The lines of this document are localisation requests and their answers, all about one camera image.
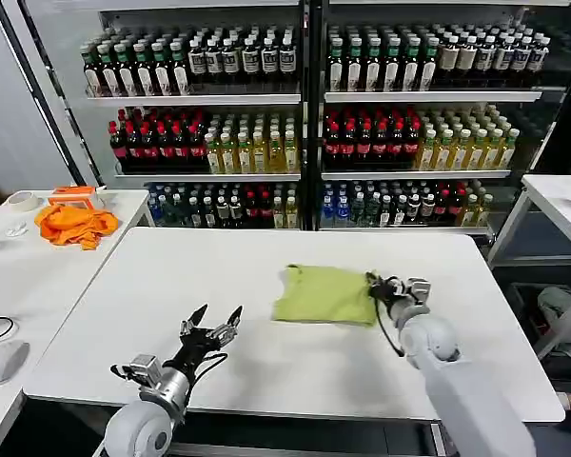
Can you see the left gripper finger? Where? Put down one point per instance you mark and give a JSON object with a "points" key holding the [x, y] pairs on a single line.
{"points": [[192, 323], [226, 331]]}

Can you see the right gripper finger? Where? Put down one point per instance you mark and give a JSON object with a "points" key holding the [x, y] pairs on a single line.
{"points": [[375, 290], [373, 277]]}

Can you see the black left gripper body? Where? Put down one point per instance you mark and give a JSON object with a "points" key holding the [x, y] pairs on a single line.
{"points": [[192, 350]]}

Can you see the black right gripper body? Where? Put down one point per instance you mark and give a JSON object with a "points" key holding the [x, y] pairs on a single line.
{"points": [[390, 289]]}

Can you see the light green shirt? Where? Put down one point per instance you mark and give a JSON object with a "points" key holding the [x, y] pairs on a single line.
{"points": [[323, 295]]}

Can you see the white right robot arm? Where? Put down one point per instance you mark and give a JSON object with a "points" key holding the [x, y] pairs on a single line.
{"points": [[457, 381]]}

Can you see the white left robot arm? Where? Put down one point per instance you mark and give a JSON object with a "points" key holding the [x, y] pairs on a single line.
{"points": [[138, 428]]}

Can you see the crumpled orange cloth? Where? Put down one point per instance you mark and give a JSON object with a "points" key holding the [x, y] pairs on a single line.
{"points": [[73, 224]]}

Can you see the white side table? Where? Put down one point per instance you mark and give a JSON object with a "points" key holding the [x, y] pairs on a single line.
{"points": [[38, 285]]}

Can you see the shelf rack with drink bottles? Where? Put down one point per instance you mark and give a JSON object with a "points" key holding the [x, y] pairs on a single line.
{"points": [[204, 119], [423, 119]]}

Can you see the grey cloth bundle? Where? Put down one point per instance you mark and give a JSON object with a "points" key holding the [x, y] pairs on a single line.
{"points": [[559, 311]]}

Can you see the orange and white box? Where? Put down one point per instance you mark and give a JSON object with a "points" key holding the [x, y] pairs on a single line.
{"points": [[73, 195]]}

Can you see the white table with metal legs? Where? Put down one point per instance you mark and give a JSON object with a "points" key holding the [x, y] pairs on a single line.
{"points": [[552, 204]]}

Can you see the grey oval mouse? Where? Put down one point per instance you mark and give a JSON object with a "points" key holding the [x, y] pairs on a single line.
{"points": [[5, 362]]}

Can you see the small clear plastic piece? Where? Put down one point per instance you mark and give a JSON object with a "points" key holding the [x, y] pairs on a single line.
{"points": [[16, 229]]}

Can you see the white tape roll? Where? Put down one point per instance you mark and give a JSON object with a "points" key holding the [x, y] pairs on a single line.
{"points": [[24, 200]]}

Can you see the black slanted frame bar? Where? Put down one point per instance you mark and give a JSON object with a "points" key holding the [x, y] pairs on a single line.
{"points": [[35, 93], [59, 90]]}

